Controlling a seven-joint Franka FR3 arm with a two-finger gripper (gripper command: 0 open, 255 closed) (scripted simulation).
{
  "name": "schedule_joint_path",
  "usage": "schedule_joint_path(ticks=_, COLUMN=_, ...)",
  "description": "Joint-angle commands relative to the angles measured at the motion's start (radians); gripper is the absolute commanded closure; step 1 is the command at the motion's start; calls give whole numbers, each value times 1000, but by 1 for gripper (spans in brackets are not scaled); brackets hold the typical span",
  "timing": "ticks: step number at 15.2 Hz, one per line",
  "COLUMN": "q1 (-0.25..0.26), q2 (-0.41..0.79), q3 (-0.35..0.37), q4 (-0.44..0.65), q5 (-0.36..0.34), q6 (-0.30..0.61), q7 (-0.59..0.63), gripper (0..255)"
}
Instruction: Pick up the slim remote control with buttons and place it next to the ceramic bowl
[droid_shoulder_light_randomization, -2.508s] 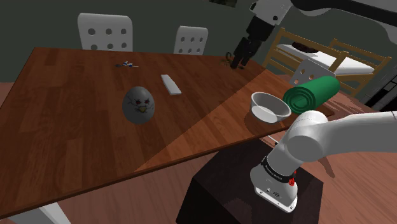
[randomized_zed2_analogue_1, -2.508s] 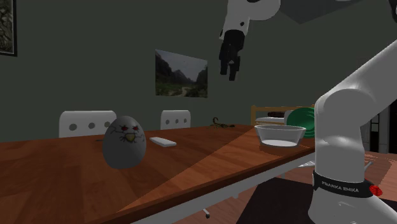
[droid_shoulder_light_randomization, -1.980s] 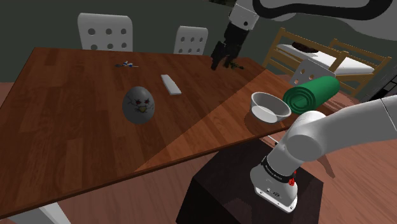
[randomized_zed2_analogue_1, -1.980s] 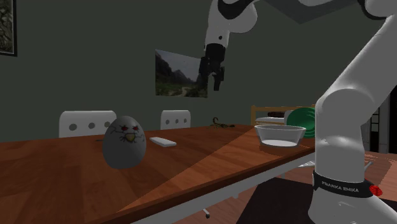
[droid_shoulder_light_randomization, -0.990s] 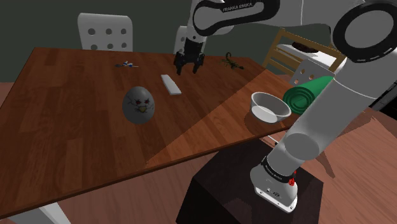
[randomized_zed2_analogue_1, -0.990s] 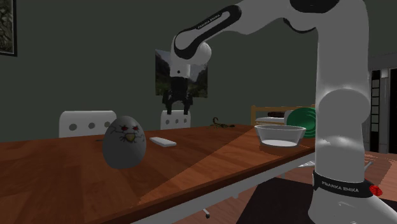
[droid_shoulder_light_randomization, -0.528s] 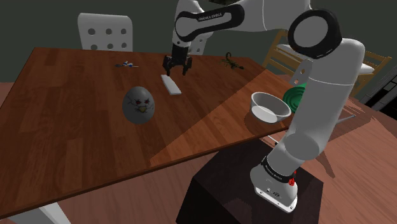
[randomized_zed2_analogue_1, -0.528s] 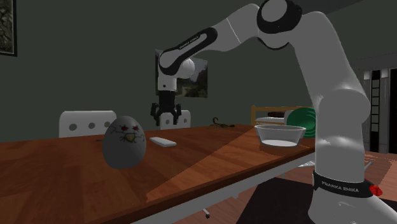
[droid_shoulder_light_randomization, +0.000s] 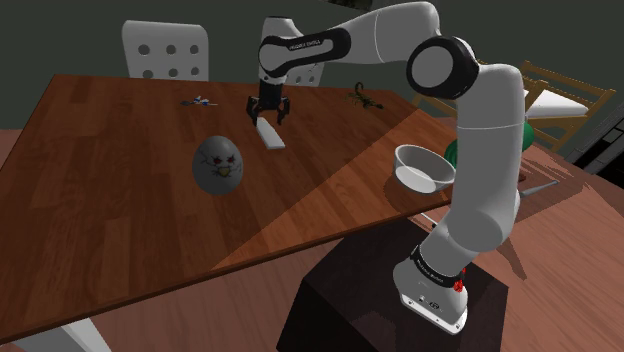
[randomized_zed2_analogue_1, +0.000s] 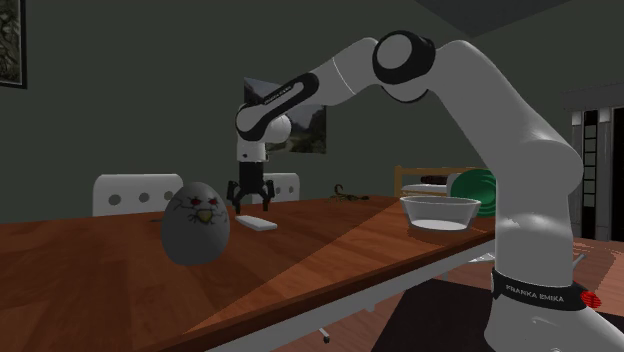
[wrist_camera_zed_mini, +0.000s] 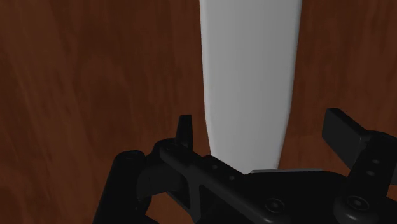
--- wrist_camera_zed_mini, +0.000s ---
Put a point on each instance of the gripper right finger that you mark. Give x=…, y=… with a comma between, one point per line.
x=344, y=133

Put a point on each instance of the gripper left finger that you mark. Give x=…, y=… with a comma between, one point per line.
x=173, y=161

